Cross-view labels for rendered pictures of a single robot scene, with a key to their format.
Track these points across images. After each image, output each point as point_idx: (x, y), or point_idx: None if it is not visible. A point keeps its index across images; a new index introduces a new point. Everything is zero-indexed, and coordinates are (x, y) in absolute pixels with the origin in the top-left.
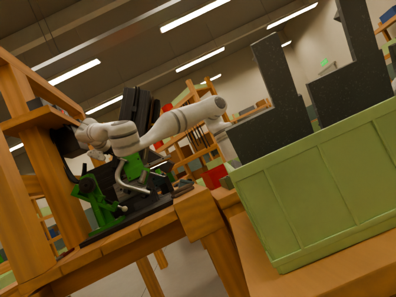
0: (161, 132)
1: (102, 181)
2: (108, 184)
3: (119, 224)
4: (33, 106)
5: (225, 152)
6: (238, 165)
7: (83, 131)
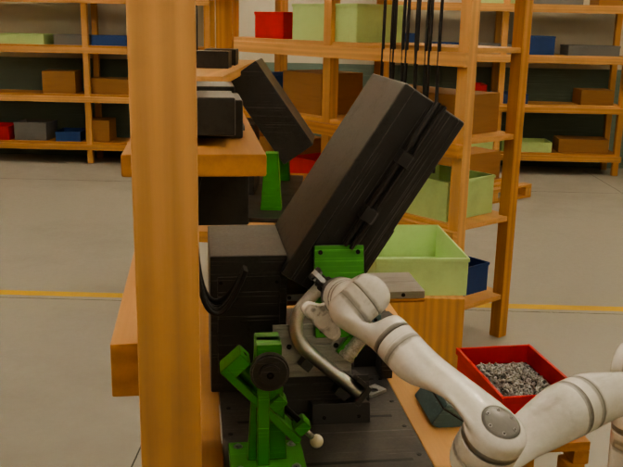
0: (552, 444)
1: (244, 296)
2: (255, 308)
3: None
4: (211, 119)
5: None
6: None
7: (367, 329)
